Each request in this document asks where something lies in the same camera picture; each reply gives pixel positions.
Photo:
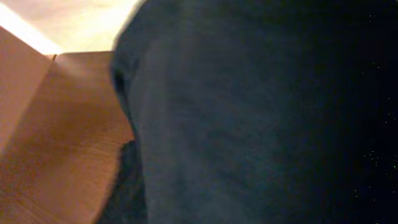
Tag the navy blue shorts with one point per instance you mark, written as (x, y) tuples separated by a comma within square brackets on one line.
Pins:
[(252, 111)]

